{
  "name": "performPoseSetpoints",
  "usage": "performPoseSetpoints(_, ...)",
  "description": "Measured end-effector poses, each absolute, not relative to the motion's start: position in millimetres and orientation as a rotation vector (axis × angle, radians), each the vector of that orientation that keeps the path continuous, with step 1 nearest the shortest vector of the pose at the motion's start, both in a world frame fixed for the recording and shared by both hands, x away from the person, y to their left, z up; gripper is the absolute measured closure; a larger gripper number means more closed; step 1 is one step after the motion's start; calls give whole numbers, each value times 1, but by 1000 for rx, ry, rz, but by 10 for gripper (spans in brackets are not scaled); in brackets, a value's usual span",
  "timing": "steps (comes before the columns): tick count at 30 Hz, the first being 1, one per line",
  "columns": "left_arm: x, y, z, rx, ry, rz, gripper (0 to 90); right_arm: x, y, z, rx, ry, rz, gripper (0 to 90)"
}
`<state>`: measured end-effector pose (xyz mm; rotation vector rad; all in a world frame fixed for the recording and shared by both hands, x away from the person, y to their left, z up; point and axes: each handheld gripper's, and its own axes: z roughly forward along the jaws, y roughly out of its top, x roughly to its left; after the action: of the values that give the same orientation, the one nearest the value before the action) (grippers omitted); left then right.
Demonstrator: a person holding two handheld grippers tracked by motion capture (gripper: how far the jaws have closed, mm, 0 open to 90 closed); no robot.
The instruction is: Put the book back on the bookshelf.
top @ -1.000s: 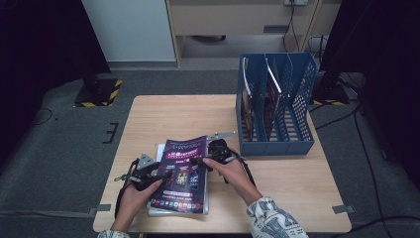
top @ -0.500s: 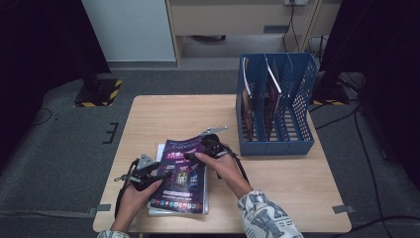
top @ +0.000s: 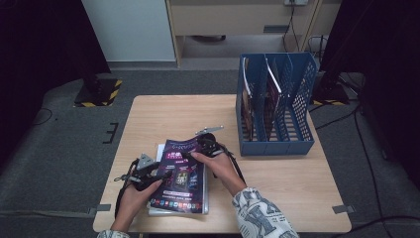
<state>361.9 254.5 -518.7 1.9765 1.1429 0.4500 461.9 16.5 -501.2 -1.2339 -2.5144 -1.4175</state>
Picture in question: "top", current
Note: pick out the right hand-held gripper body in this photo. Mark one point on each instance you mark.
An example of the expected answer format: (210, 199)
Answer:
(208, 143)

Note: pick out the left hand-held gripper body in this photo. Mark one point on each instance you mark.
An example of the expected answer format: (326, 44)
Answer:
(142, 175)

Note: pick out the black magazine with red print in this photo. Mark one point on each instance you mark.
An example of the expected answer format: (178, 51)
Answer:
(247, 112)

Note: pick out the blue file rack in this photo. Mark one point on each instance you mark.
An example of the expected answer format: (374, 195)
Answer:
(274, 148)

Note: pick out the person's right hand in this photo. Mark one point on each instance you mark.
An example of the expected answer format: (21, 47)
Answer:
(221, 168)

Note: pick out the person's left hand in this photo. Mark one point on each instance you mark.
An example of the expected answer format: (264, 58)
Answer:
(132, 205)

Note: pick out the grey tape piece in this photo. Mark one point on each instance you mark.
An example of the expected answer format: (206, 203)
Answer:
(103, 207)
(343, 209)

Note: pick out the black stand base striped edge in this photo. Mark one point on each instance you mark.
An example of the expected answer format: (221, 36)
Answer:
(99, 94)
(330, 94)

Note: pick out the wooden cabinet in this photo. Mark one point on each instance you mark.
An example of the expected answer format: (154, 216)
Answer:
(231, 20)

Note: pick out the white panel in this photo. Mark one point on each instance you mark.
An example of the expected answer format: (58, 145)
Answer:
(132, 29)

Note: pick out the wall power socket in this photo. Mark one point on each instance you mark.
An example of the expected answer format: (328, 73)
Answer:
(295, 2)

